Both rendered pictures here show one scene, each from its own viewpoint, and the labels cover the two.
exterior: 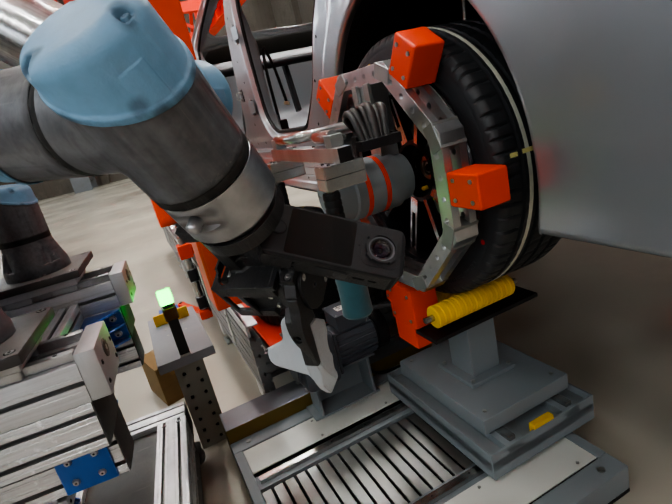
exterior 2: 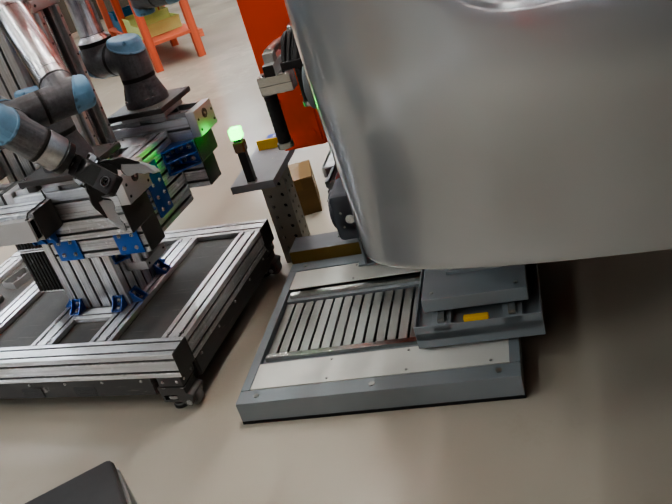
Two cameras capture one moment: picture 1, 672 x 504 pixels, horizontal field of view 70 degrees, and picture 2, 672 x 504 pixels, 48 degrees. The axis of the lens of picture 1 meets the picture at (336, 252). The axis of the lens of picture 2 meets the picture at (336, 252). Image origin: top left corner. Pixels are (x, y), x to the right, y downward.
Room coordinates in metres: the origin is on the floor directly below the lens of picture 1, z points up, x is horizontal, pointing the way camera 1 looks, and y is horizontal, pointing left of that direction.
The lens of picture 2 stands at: (-0.52, -1.27, 1.39)
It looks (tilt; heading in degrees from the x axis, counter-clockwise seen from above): 27 degrees down; 39
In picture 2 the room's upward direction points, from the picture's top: 17 degrees counter-clockwise
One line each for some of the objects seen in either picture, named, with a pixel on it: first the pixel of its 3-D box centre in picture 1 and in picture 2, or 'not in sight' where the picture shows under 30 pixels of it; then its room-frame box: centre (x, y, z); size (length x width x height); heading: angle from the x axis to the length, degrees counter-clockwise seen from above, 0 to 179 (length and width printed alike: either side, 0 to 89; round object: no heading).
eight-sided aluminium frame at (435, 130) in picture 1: (390, 179); not in sight; (1.19, -0.17, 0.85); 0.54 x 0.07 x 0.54; 21
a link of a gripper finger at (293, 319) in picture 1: (305, 317); (101, 198); (0.38, 0.04, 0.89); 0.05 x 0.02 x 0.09; 155
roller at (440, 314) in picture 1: (471, 300); not in sight; (1.11, -0.31, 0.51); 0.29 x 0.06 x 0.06; 111
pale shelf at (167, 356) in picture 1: (178, 335); (267, 163); (1.51, 0.59, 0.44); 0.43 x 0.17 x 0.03; 21
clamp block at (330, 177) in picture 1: (340, 173); (277, 81); (0.96, -0.04, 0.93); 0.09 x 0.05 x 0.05; 111
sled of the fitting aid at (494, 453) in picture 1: (480, 393); (478, 283); (1.25, -0.33, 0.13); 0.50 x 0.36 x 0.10; 21
